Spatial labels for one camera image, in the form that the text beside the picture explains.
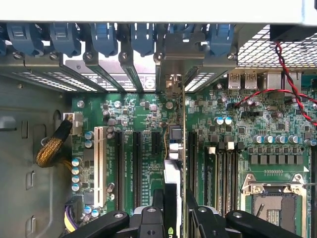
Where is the red black twisted wire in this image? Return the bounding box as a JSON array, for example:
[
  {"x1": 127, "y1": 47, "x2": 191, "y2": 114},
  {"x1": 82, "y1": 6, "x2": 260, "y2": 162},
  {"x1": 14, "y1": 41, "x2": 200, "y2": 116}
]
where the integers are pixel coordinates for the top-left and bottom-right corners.
[{"x1": 234, "y1": 41, "x2": 317, "y2": 126}]

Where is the long black expansion slot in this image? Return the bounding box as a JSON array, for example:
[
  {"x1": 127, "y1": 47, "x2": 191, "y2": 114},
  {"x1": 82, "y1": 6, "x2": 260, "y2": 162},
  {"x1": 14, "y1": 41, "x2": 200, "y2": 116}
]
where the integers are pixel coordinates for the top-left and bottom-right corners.
[
  {"x1": 132, "y1": 130, "x2": 144, "y2": 210},
  {"x1": 114, "y1": 130, "x2": 125, "y2": 212},
  {"x1": 187, "y1": 130, "x2": 198, "y2": 199}
]

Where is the white PCI expansion slot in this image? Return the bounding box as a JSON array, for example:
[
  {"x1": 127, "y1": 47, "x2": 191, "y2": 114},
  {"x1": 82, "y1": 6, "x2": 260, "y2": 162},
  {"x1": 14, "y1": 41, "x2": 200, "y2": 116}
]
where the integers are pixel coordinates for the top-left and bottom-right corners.
[{"x1": 93, "y1": 125, "x2": 107, "y2": 208}]

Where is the black intrusion switch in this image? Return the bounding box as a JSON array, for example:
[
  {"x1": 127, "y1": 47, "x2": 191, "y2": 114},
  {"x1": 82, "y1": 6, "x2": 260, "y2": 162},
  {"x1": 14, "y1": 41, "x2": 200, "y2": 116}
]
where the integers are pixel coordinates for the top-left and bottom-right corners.
[{"x1": 269, "y1": 24, "x2": 317, "y2": 42}]

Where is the silver port block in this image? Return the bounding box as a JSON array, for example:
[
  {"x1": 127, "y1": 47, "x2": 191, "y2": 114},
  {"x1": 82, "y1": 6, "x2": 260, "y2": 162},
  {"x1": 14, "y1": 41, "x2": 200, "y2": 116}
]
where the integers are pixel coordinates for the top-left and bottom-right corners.
[{"x1": 263, "y1": 71, "x2": 302, "y2": 91}]

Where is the braided black yellow power cable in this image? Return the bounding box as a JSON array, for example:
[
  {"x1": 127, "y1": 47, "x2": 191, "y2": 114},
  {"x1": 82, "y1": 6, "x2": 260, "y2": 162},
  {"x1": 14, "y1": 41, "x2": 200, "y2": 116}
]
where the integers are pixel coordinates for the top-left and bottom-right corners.
[{"x1": 35, "y1": 113, "x2": 84, "y2": 167}]

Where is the short black expansion slot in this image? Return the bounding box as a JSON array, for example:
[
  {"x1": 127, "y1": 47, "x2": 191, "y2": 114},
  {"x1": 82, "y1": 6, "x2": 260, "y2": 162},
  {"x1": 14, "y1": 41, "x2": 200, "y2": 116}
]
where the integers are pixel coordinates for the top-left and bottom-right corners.
[{"x1": 151, "y1": 130, "x2": 162, "y2": 155}]

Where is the green Dell motherboard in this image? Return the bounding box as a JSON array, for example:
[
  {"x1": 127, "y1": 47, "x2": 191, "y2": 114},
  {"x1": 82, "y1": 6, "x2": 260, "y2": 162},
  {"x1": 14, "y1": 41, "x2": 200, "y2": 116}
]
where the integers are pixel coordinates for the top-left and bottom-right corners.
[{"x1": 71, "y1": 73, "x2": 317, "y2": 238}]

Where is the open metal PC case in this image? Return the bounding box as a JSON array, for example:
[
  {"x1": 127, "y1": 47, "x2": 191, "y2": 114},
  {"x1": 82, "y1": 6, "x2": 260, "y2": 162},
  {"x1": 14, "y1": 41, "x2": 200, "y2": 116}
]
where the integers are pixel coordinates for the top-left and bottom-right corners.
[{"x1": 0, "y1": 0, "x2": 317, "y2": 238}]

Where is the silver USB port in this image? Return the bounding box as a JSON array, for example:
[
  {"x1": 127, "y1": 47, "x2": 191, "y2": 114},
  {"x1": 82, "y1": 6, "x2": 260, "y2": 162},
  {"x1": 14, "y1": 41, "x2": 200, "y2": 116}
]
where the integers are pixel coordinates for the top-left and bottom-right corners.
[
  {"x1": 244, "y1": 72, "x2": 259, "y2": 90},
  {"x1": 227, "y1": 72, "x2": 241, "y2": 90}
]

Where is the black RAM slot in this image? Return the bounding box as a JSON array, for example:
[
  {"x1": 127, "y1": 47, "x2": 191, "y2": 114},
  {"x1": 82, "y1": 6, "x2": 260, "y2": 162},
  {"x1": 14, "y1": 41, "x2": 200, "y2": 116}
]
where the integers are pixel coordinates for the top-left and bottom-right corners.
[
  {"x1": 224, "y1": 141, "x2": 233, "y2": 216},
  {"x1": 232, "y1": 142, "x2": 241, "y2": 214},
  {"x1": 216, "y1": 142, "x2": 225, "y2": 216}
]

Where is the yellow purple wire bundle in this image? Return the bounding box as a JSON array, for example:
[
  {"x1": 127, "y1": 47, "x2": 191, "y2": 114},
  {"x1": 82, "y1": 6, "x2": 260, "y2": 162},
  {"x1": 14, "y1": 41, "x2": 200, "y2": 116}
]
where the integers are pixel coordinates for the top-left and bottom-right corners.
[{"x1": 63, "y1": 195, "x2": 84, "y2": 234}]

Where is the CPU socket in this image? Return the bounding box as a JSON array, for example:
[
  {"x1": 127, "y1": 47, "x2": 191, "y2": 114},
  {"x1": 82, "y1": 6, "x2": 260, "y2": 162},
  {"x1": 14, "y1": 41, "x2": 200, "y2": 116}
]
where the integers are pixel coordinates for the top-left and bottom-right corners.
[{"x1": 240, "y1": 172, "x2": 312, "y2": 238}]

